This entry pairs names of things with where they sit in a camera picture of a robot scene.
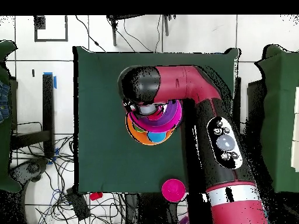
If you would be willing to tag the purple bowl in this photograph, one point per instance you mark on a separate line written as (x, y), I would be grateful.
(171, 114)

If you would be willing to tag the green cloth covered table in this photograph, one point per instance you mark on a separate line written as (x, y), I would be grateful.
(4, 151)
(280, 105)

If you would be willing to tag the black table frame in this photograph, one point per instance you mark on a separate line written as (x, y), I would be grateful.
(237, 93)
(48, 105)

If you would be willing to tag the pink bowl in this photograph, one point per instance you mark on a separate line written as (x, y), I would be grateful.
(154, 127)

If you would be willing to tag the blue cup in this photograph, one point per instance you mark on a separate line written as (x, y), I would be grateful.
(157, 137)

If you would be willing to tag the small black tape strip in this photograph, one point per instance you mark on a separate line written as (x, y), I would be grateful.
(33, 73)

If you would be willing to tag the person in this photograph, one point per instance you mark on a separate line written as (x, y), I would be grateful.
(4, 100)

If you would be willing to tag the purple cup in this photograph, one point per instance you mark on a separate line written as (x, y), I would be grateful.
(184, 221)

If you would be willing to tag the small red object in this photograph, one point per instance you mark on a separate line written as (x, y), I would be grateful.
(95, 196)

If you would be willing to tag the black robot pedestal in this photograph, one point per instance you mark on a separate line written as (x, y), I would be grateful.
(151, 210)

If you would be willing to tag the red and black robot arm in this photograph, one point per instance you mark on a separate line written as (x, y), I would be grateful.
(222, 140)

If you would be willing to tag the red bowl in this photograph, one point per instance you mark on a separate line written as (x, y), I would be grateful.
(173, 190)

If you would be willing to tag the black power strip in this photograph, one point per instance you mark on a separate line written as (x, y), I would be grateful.
(79, 207)

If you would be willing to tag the black chair base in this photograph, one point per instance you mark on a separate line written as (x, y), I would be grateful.
(32, 168)

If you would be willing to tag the orange bowl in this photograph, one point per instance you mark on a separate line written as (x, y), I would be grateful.
(137, 137)

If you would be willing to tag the green cup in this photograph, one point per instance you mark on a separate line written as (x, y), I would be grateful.
(139, 129)

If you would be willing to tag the black square frame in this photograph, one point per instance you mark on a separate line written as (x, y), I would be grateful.
(39, 22)

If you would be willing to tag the dark green tablecloth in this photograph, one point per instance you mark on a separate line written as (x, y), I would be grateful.
(105, 151)

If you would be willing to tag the blue tape strip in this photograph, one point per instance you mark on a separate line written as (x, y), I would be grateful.
(55, 82)

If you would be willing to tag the red cup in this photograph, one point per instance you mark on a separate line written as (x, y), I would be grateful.
(156, 116)

